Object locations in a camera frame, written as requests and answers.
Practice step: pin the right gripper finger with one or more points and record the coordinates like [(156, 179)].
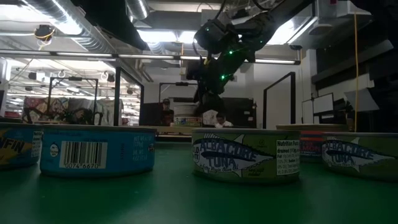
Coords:
[(200, 98), (215, 104)]

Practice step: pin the green albacore tuna can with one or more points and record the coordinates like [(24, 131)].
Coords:
[(363, 158), (242, 155)]

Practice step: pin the blue yellowfin tuna can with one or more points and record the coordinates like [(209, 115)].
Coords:
[(124, 155), (15, 146)]

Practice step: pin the red blue Wild Planet can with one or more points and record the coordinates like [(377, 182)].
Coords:
[(311, 146)]

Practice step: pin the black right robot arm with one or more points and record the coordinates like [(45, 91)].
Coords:
[(273, 15)]

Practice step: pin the person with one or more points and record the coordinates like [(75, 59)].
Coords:
[(167, 113), (222, 123)]

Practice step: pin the dark monitor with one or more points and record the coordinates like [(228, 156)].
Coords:
[(150, 113), (242, 109)]

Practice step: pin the long LED light bar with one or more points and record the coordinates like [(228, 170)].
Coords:
[(146, 56)]

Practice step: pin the white draped cloth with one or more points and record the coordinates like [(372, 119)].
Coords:
[(110, 109)]

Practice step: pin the green table mat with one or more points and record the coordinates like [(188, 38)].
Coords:
[(186, 202)]

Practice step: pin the white panel board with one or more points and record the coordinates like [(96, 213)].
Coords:
[(323, 104)]

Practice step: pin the grey angled panel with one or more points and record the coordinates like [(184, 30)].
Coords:
[(362, 99)]

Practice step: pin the colourful patterned cloth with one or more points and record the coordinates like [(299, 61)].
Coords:
[(46, 109)]

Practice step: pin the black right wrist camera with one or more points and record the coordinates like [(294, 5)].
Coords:
[(211, 35)]

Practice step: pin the wooden shelf black metal frame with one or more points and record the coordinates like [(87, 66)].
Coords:
[(116, 93)]

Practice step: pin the round silver ceiling duct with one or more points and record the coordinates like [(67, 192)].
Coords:
[(138, 7)]

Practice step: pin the long ribbed silver duct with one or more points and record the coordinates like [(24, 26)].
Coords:
[(93, 40)]

